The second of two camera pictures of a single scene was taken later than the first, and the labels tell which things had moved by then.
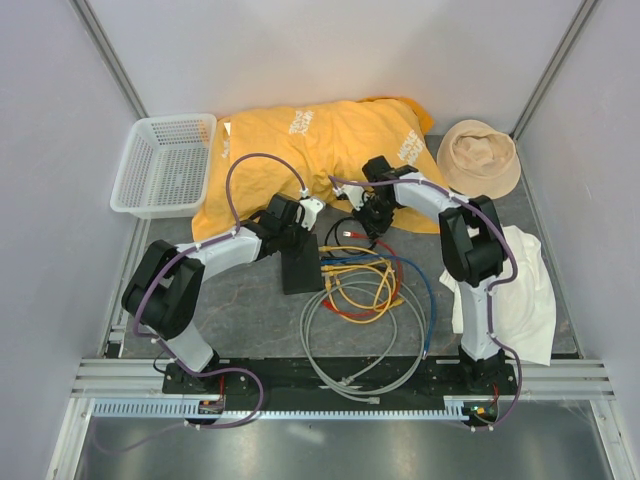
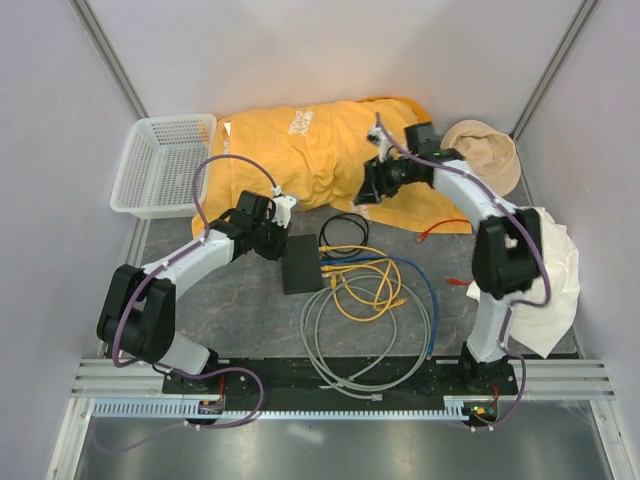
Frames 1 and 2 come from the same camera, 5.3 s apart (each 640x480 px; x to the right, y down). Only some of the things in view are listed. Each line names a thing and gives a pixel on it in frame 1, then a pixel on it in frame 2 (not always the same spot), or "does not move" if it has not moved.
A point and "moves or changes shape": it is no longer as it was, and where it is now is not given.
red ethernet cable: [326, 303] to [424, 234]
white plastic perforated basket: [167, 168] does not move
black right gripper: [375, 229] to [375, 183]
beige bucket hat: [478, 159] does not move
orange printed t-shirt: [318, 148] does not move
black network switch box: [301, 269] does not move
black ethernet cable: [346, 247] moves or changes shape
